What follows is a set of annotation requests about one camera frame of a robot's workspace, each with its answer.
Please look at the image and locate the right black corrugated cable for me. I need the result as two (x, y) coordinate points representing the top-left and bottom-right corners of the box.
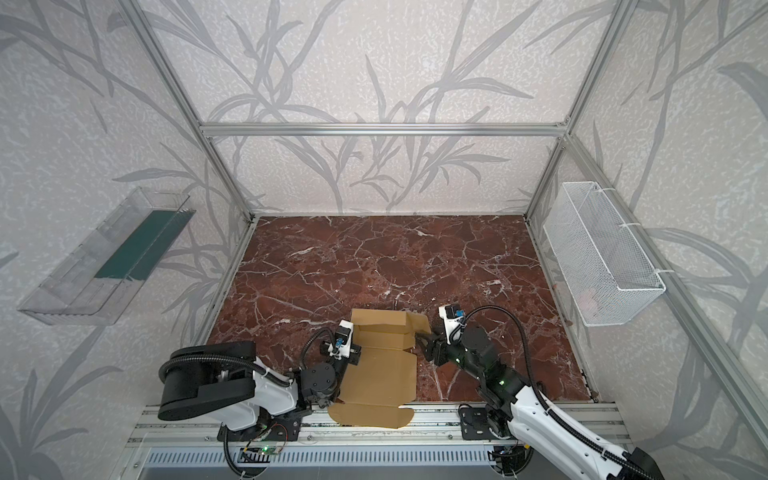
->
(455, 304), (661, 480)

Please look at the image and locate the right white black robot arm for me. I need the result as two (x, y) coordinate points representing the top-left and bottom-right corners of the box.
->
(416, 327), (663, 479)

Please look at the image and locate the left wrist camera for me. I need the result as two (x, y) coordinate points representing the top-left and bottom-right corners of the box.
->
(329, 320), (354, 360)

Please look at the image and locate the brown cardboard box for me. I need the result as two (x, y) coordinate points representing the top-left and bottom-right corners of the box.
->
(328, 309), (431, 429)

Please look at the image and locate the white wire mesh basket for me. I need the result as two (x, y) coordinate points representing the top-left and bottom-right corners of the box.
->
(543, 181), (666, 327)

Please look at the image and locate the clear acrylic wall tray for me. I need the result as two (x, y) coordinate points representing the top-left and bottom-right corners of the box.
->
(18, 187), (196, 326)

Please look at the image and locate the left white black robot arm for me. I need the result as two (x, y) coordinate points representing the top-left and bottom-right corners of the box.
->
(158, 337), (362, 439)

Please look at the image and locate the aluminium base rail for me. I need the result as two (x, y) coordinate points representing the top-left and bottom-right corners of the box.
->
(125, 403), (634, 448)

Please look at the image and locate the small green lit circuit board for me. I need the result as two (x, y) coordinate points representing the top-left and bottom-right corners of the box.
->
(239, 445), (283, 464)

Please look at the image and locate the aluminium frame structure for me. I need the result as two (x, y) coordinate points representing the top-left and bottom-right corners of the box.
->
(118, 1), (767, 448)

